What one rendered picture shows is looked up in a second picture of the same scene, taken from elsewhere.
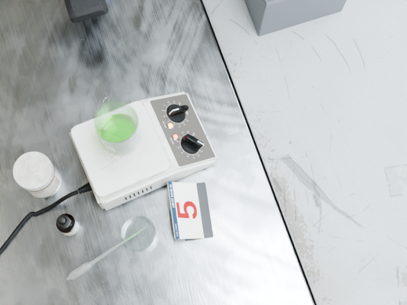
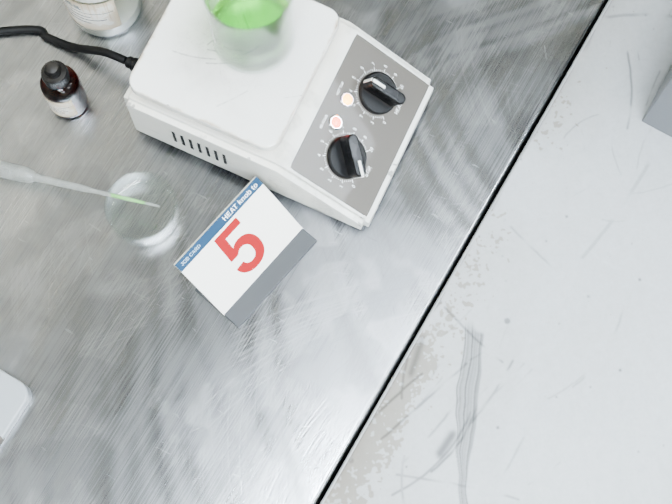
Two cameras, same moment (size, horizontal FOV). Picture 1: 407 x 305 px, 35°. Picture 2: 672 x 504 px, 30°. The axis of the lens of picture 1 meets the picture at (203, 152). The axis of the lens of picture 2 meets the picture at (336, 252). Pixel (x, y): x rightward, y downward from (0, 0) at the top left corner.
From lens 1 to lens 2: 25 cm
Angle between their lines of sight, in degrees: 13
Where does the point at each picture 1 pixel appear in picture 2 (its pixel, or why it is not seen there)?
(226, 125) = (441, 195)
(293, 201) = (410, 408)
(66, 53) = not seen: outside the picture
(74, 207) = (104, 83)
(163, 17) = not seen: outside the picture
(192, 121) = (391, 132)
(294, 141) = (515, 325)
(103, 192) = (142, 85)
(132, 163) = (225, 88)
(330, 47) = not seen: outside the picture
